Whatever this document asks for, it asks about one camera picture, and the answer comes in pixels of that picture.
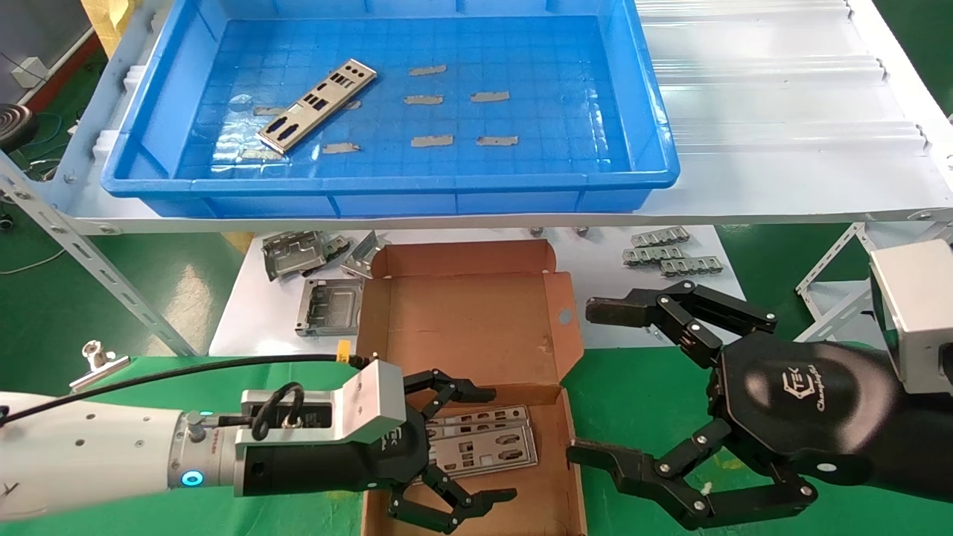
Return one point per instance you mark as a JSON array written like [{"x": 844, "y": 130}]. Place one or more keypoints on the black round stool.
[{"x": 13, "y": 125}]

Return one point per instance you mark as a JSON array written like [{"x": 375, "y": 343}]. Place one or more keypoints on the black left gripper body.
[{"x": 335, "y": 469}]

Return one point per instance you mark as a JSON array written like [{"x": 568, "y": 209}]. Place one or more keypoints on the slotted white angle bar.
[{"x": 82, "y": 249}]

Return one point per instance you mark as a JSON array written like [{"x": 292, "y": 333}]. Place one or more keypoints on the brown cardboard box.
[{"x": 476, "y": 327}]

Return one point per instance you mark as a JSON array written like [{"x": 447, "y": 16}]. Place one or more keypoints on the silver binder clip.
[{"x": 97, "y": 368}]

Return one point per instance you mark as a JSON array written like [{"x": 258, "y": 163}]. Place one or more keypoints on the angled grey metal bracket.
[{"x": 363, "y": 254}]

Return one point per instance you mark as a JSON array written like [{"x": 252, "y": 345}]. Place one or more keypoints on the yellow wooden board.
[{"x": 104, "y": 22}]

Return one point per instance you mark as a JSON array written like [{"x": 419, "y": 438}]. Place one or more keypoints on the small grey metal part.
[{"x": 337, "y": 246}]

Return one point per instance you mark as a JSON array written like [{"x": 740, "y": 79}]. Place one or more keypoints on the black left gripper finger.
[
  {"x": 454, "y": 391},
  {"x": 454, "y": 510}
]

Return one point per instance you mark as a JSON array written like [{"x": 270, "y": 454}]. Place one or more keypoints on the small notched metal strip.
[
  {"x": 651, "y": 255},
  {"x": 692, "y": 266},
  {"x": 660, "y": 237}
]

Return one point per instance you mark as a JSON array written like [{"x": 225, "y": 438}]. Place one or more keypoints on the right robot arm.
[{"x": 923, "y": 447}]

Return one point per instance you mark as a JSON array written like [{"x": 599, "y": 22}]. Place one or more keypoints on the white flat board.
[{"x": 610, "y": 298}]

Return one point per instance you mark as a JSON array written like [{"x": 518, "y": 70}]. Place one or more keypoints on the large grey metal bracket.
[{"x": 292, "y": 254}]

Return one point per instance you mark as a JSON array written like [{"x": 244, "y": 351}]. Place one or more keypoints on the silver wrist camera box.
[
  {"x": 919, "y": 313},
  {"x": 368, "y": 409}
]

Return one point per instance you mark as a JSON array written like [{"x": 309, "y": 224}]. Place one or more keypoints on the white plastic rail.
[
  {"x": 744, "y": 7},
  {"x": 789, "y": 136},
  {"x": 767, "y": 68}
]

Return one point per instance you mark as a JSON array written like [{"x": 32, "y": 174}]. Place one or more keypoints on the square grey metal frame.
[{"x": 327, "y": 307}]

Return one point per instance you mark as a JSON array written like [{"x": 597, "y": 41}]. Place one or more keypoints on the white angle steel frame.
[{"x": 830, "y": 286}]

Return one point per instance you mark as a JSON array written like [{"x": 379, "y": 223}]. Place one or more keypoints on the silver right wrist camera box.
[{"x": 919, "y": 313}]

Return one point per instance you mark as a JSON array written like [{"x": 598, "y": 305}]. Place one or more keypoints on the green cloth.
[{"x": 633, "y": 380}]

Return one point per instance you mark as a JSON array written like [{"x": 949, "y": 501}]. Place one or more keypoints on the blue plastic tray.
[{"x": 521, "y": 171}]

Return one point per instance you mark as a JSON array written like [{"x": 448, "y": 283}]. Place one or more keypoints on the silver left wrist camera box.
[{"x": 368, "y": 409}]

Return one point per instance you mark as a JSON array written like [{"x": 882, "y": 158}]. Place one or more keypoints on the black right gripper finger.
[
  {"x": 692, "y": 313},
  {"x": 670, "y": 487}
]

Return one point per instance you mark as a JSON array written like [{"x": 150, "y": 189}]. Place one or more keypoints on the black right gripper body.
[{"x": 804, "y": 402}]

